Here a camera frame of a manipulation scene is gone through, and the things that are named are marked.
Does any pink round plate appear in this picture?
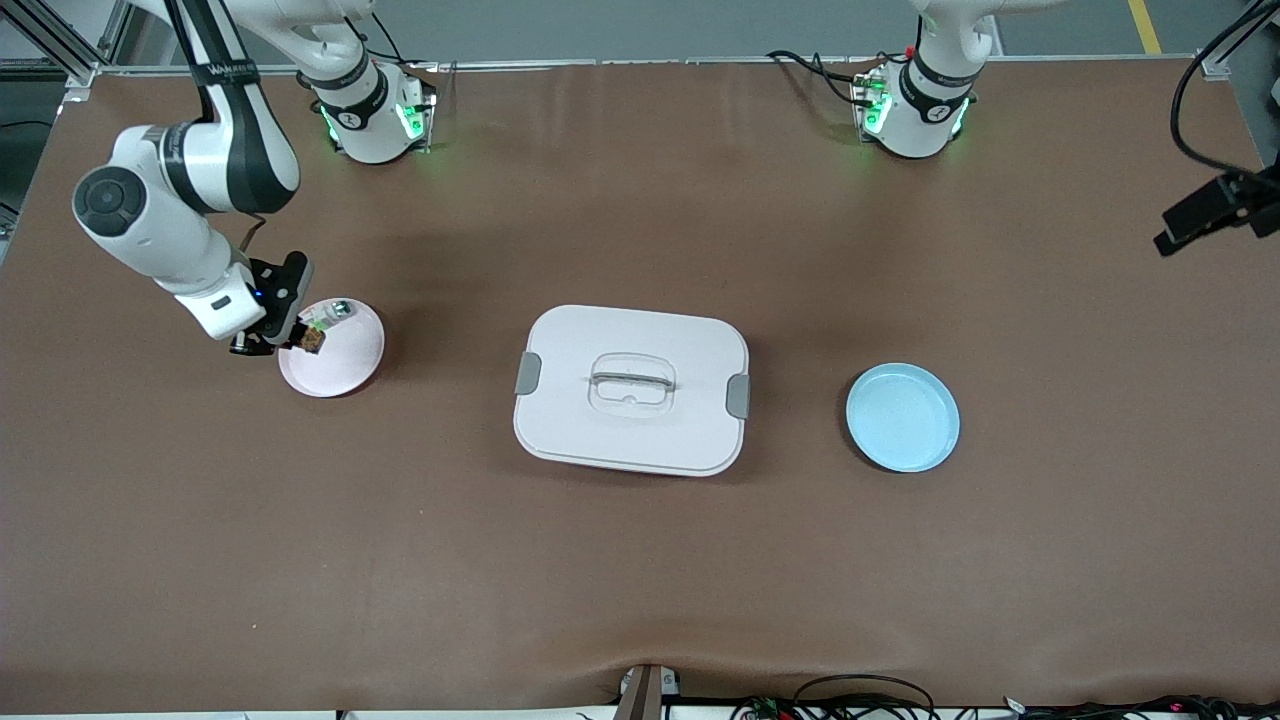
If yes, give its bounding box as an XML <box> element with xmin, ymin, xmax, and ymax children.
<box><xmin>278</xmin><ymin>297</ymin><xmax>386</xmax><ymax>399</ymax></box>

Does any blue round plate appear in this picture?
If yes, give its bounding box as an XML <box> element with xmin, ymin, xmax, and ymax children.
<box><xmin>846</xmin><ymin>362</ymin><xmax>961</xmax><ymax>474</ymax></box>

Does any white lidded storage box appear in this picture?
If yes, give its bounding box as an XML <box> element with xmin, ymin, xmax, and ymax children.
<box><xmin>513</xmin><ymin>304</ymin><xmax>751</xmax><ymax>478</ymax></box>

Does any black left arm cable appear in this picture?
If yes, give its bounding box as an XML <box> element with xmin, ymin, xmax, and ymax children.
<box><xmin>1169</xmin><ymin>0</ymin><xmax>1280</xmax><ymax>179</ymax></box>

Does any aluminium frame post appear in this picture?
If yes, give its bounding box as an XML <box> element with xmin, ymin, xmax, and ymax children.
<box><xmin>0</xmin><ymin>0</ymin><xmax>137</xmax><ymax>89</ymax></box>
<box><xmin>1197</xmin><ymin>0</ymin><xmax>1280</xmax><ymax>81</ymax></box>

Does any black right base cable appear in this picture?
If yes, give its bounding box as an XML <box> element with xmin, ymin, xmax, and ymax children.
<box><xmin>345</xmin><ymin>10</ymin><xmax>441</xmax><ymax>73</ymax></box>

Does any black base cable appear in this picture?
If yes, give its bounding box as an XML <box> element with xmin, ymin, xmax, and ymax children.
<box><xmin>345</xmin><ymin>10</ymin><xmax>441</xmax><ymax>73</ymax></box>
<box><xmin>767</xmin><ymin>48</ymin><xmax>873</xmax><ymax>107</ymax></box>

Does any black left base cable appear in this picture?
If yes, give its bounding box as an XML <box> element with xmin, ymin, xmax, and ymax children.
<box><xmin>767</xmin><ymin>48</ymin><xmax>873</xmax><ymax>107</ymax></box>

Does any clear table edge rail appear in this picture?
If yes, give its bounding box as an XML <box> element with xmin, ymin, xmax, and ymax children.
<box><xmin>95</xmin><ymin>55</ymin><xmax>1206</xmax><ymax>77</ymax></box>

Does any metal table edge bracket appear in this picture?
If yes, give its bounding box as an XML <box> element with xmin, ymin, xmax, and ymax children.
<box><xmin>615</xmin><ymin>663</ymin><xmax>683</xmax><ymax>720</ymax></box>

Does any black looped cable bundle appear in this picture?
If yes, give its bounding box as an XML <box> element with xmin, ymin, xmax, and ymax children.
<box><xmin>730</xmin><ymin>675</ymin><xmax>941</xmax><ymax>720</ymax></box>

